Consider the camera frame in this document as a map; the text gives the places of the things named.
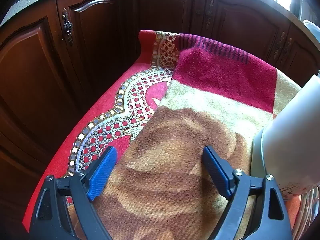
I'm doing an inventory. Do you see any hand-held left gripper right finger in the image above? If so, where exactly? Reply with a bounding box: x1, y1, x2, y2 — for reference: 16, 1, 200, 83
202, 146, 293, 240

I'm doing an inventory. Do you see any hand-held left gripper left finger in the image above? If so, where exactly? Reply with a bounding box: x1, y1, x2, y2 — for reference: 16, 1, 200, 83
29, 145, 118, 240

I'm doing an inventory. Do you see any white jar with grey base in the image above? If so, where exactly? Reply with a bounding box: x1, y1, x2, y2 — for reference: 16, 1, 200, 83
251, 74, 320, 200

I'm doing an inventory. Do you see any printed fleece blanket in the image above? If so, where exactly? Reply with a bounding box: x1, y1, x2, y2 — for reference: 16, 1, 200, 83
67, 32, 320, 240

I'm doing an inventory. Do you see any red patterned rug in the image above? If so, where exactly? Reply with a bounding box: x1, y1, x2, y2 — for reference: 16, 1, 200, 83
22, 30, 182, 232

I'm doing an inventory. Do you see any dark wooden kitchen cabinet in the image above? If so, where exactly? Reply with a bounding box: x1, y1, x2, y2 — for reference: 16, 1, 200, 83
0, 0, 320, 240

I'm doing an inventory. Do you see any white bowl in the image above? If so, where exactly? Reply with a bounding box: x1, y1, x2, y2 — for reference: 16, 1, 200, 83
303, 19, 320, 39

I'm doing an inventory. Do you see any ornate metal cabinet handle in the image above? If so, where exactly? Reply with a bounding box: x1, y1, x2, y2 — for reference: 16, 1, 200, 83
274, 31, 285, 58
205, 0, 215, 29
282, 37, 293, 61
62, 8, 75, 47

